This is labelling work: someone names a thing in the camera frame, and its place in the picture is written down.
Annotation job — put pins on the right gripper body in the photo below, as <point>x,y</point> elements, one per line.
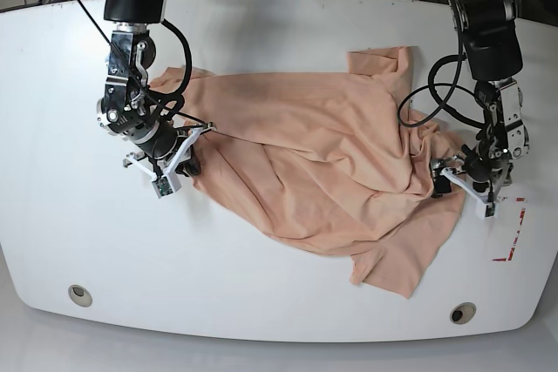
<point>163,150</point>

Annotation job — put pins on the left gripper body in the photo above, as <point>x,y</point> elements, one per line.
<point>478,175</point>

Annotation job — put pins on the peach T-shirt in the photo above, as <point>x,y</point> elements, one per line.
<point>320,162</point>

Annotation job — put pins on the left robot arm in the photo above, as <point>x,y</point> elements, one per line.
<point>488,44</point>

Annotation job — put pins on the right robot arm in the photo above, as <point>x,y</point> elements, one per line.
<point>131,109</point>

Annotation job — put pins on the red tape marking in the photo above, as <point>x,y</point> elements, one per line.
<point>505,229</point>

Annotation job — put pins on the right table grommet hole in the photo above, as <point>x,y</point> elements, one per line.
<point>463,313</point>

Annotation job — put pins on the table grommet hole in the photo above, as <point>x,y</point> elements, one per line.
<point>80,296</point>
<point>463,313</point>

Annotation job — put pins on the left table grommet hole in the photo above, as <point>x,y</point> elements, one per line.
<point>80,296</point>

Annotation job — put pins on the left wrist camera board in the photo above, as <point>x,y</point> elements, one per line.
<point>485,209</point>

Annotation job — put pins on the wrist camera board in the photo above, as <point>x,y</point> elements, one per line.
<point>485,209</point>
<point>166,185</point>

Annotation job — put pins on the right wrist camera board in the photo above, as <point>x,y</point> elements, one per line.
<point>166,185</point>

